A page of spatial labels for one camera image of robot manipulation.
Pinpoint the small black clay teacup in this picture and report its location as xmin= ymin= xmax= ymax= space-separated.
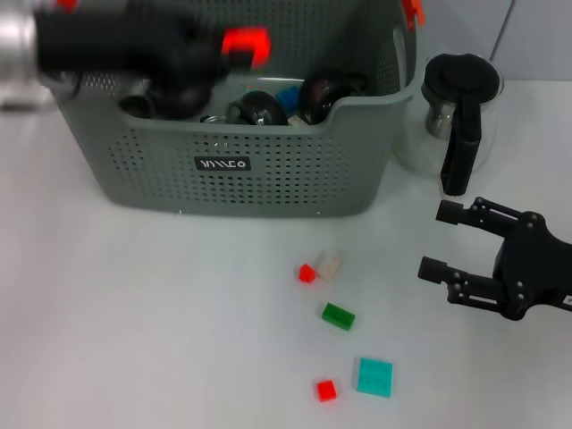
xmin=117 ymin=93 xmax=156 ymax=120

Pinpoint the glass pitcher with black lid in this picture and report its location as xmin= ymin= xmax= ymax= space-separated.
xmin=392 ymin=52 xmax=506 ymax=198

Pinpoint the teal square toy brick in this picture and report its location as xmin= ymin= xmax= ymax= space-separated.
xmin=356 ymin=356 xmax=395 ymax=398

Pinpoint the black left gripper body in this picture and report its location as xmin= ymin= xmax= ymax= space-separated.
xmin=35 ymin=0 xmax=198 ymax=86

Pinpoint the green toy brick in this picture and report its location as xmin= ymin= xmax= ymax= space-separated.
xmin=321 ymin=302 xmax=358 ymax=332

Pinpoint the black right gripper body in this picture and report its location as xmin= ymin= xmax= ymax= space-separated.
xmin=491 ymin=210 xmax=572 ymax=322

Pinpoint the orange sloped toy brick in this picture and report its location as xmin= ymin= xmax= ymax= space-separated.
xmin=221 ymin=27 xmax=273 ymax=69

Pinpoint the grey perforated storage basket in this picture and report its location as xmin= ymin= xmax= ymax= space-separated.
xmin=44 ymin=0 xmax=425 ymax=220

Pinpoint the blue square toy brick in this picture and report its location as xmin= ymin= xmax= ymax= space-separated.
xmin=275 ymin=85 xmax=299 ymax=111

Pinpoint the black clay teapot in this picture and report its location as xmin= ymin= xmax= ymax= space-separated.
xmin=147 ymin=80 xmax=216 ymax=121

